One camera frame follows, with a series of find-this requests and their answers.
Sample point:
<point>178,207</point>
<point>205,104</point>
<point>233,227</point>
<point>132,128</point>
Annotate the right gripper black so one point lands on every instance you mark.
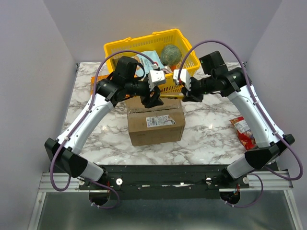
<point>189,93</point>

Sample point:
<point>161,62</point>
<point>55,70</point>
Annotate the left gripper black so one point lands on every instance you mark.
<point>155,101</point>

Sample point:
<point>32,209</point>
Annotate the brown cardboard express box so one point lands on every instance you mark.
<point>160,124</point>

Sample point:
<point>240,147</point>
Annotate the yellow utility knife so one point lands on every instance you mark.
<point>172,96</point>

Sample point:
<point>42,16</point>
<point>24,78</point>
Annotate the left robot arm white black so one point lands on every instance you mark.
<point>119,85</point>

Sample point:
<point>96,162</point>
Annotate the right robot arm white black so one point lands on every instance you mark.
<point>271,141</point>

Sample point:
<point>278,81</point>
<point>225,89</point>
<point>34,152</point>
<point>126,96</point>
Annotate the yellow plastic shopping basket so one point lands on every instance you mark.
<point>156,41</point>

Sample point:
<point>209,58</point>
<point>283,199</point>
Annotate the green melon ball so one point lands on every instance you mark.
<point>171,55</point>

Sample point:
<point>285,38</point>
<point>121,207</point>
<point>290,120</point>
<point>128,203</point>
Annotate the orange snack bag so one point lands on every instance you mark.
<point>99,78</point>

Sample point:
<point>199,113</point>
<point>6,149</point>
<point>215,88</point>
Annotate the red snack bag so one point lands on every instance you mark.
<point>243,132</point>

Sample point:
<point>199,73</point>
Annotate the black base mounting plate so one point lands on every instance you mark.
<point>133,182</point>

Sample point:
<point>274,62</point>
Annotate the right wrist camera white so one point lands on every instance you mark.
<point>183,78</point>

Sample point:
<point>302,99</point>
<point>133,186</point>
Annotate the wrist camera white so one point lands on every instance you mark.
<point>183,78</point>
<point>156,78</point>

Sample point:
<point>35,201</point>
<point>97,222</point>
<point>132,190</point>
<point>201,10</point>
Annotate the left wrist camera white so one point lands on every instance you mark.
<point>156,78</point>

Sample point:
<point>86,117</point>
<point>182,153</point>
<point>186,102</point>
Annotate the aluminium rail frame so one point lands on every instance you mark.
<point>71,210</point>

